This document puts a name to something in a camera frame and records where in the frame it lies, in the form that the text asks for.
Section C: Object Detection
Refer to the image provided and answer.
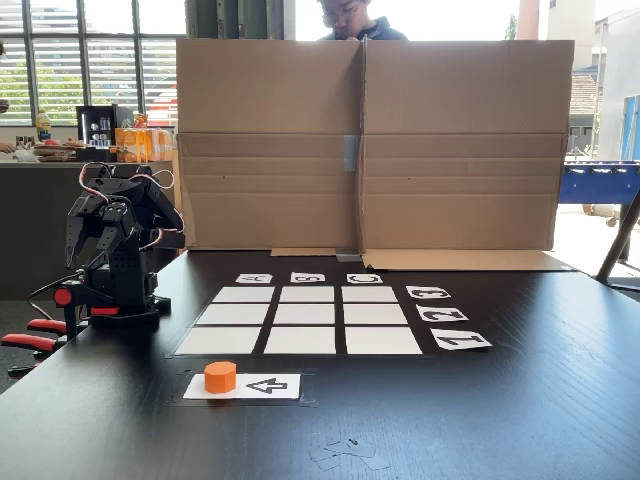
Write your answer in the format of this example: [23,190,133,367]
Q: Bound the round orange token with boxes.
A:
[203,360,238,395]

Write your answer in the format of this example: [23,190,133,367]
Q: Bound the white nine-square grid sheet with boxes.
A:
[167,283,436,358]

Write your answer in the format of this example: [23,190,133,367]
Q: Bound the dark counter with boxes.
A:
[0,159,177,301]

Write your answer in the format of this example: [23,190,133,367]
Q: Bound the orange juice carton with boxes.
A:
[135,127,154,163]
[151,128,174,162]
[114,127,139,164]

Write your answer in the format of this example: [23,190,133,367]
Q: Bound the black glass-front cabinet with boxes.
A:
[75,104,134,149]

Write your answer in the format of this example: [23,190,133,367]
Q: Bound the food platter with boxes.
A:
[32,138,89,164]

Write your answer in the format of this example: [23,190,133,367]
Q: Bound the red and black clamp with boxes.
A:
[0,280,122,377]

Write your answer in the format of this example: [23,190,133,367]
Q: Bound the brown cardboard box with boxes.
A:
[175,38,366,257]
[360,38,577,273]

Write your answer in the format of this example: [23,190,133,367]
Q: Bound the white arrow paper sheet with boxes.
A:
[182,373,302,400]

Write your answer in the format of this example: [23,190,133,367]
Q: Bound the person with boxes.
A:
[317,0,409,41]

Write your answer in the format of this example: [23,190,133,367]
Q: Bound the paper label number 3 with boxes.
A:
[405,285,452,300]

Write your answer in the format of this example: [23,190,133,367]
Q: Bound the clear tape scraps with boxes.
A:
[308,438,391,472]

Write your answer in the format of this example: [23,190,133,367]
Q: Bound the paper label number 2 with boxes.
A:
[415,304,470,323]

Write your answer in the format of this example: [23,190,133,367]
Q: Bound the paper label number 1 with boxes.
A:
[429,328,493,352]

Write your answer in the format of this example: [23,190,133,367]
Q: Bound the blue foosball table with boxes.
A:
[558,159,640,229]

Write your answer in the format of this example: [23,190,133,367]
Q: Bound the grey metal leg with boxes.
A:
[594,192,640,292]

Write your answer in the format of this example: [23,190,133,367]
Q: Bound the black power cable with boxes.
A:
[27,269,86,321]

